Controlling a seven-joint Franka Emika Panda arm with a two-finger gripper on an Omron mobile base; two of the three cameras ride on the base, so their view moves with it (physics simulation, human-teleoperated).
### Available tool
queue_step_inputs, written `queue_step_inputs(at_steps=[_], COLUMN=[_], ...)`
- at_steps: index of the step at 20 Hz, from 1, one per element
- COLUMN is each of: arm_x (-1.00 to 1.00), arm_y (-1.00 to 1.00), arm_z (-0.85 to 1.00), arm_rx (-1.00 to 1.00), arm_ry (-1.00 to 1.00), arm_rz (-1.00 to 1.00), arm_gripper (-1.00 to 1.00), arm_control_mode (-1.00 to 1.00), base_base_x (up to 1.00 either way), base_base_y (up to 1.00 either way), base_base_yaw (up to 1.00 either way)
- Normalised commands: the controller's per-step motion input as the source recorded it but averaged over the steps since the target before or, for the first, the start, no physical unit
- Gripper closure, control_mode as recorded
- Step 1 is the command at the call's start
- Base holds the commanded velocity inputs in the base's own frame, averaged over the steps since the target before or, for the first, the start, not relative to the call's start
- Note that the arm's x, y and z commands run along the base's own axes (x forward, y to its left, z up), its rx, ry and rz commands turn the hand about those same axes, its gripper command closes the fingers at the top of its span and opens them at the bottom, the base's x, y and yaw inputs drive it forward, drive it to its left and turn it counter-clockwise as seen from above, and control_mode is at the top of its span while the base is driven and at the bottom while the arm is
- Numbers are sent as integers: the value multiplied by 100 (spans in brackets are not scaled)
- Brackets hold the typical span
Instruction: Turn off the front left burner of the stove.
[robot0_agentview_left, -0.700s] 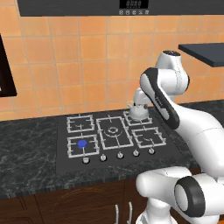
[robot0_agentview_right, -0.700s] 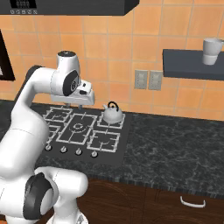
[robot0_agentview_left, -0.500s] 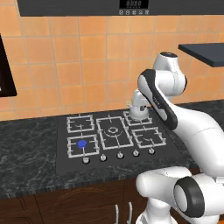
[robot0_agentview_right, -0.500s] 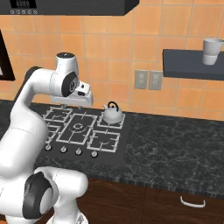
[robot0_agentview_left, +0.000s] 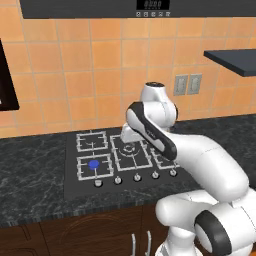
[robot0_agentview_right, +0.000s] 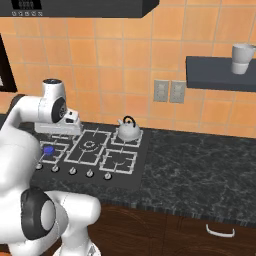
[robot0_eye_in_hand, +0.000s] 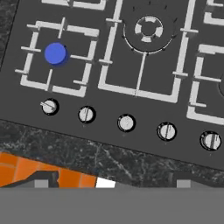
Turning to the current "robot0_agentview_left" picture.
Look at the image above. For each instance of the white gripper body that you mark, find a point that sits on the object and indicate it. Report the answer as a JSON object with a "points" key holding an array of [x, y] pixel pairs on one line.
{"points": [[128, 135]]}

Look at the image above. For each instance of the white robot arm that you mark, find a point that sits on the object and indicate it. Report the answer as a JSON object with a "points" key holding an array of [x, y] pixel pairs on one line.
{"points": [[206, 166]]}

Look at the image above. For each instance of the blue burner flame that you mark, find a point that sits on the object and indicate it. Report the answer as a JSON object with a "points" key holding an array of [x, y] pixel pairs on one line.
{"points": [[94, 164]]}

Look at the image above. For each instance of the silver hob knob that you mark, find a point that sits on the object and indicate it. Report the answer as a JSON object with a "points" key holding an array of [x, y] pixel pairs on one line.
{"points": [[155, 175], [137, 177], [117, 180], [172, 172], [98, 182]]}

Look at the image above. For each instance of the black gas hob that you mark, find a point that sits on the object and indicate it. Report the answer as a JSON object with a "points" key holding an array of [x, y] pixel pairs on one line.
{"points": [[71, 186]]}

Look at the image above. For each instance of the dark brown cupboard door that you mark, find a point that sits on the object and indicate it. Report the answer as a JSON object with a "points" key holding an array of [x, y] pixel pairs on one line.
{"points": [[156, 233], [90, 233], [16, 241]]}

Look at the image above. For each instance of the dark grey range hood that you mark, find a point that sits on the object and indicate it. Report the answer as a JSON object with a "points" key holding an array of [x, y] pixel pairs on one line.
{"points": [[83, 8]]}

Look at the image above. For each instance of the grey wall socket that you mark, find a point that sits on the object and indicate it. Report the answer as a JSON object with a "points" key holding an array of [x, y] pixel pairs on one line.
{"points": [[180, 85], [194, 83]]}

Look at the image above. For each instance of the dark grey wall shelf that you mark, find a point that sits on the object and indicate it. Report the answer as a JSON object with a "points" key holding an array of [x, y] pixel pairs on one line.
{"points": [[236, 60]]}

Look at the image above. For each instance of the dark brown wall cupboard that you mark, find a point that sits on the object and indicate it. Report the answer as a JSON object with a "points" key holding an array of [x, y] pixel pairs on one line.
{"points": [[5, 86]]}

